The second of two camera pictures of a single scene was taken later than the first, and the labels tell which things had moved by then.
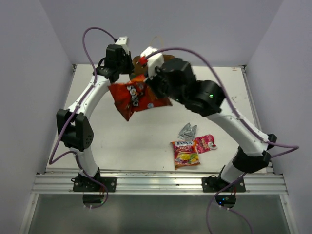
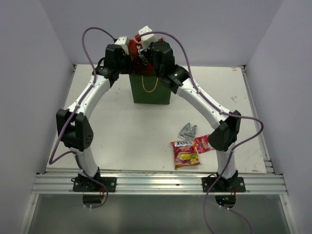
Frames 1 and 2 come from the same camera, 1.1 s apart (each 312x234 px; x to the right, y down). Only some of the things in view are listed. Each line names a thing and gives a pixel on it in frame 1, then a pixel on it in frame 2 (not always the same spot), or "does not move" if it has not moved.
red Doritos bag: (135, 95) → (138, 62)
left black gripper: (128, 57) does not move
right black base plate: (216, 184) does not move
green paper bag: (139, 69) → (148, 88)
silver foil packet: (187, 132) does not move
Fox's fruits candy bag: (185, 153) does not move
